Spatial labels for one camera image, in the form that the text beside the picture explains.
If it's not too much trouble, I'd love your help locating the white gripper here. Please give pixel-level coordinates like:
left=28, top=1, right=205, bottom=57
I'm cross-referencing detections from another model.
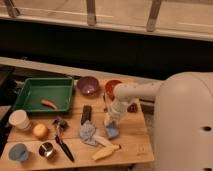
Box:
left=104, top=99, right=128, bottom=126

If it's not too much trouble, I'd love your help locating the dark grapes bunch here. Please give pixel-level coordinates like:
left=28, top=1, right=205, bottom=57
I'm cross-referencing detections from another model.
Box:
left=127, top=103, right=138, bottom=113

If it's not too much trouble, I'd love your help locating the crumpled blue cloth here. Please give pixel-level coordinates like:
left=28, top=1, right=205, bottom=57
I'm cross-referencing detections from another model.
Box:
left=79, top=120, right=97, bottom=146

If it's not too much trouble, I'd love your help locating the yellow banana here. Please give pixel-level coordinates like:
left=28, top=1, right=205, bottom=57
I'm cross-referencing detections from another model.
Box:
left=92, top=145, right=121, bottom=161

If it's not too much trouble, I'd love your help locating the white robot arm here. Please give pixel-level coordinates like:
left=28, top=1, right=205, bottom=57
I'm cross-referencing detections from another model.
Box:
left=104, top=72, right=213, bottom=171

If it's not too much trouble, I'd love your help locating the green plastic tray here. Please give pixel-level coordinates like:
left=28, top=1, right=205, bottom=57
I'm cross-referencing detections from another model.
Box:
left=12, top=77, right=74, bottom=114

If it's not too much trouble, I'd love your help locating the black handled knife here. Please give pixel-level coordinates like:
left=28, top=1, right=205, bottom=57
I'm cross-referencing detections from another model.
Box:
left=55, top=126, right=74, bottom=162

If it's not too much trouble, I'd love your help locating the blue cup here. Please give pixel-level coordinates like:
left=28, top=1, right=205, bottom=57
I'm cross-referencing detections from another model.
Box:
left=8, top=143, right=29, bottom=162

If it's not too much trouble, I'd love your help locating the blue sponge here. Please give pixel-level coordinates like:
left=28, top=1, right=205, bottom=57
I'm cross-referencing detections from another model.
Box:
left=105, top=122, right=119, bottom=139

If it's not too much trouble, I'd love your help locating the white spoon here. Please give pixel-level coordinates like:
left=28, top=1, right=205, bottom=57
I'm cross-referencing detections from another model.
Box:
left=93, top=135, right=113, bottom=146

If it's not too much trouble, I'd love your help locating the orange bowl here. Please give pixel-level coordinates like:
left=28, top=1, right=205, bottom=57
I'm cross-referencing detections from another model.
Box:
left=105, top=80, right=120, bottom=100

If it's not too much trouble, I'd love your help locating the orange carrot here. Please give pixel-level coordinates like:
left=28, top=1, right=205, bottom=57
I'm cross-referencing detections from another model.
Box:
left=41, top=99, right=58, bottom=110

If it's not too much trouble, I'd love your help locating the purple bowl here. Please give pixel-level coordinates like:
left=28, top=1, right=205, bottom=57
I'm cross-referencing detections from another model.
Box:
left=77, top=76, right=99, bottom=96

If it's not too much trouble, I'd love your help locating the dark chocolate bar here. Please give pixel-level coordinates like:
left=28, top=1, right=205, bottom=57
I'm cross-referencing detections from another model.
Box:
left=81, top=105, right=92, bottom=124

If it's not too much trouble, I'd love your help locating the red yellow apple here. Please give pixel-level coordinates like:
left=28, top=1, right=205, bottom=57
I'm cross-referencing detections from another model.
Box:
left=33, top=124, right=49, bottom=139

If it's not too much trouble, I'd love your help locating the white paper cup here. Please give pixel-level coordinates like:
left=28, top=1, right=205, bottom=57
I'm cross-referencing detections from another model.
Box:
left=9, top=110, right=31, bottom=131

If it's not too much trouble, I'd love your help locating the metal cup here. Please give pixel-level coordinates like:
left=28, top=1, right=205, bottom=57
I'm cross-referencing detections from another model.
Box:
left=39, top=142, right=55, bottom=159

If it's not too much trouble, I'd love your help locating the small dark toy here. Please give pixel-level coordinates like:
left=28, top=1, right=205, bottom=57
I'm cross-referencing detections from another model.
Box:
left=53, top=118, right=68, bottom=131

